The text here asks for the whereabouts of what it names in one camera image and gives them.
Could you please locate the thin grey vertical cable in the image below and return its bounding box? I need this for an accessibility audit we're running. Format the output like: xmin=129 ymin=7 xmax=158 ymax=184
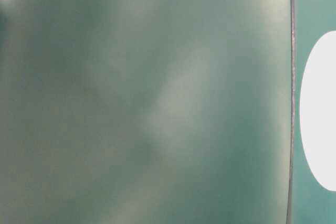
xmin=286 ymin=0 xmax=297 ymax=224

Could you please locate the white bowl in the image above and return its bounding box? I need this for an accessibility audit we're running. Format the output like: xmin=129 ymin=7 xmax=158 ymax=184
xmin=299 ymin=31 xmax=335 ymax=191

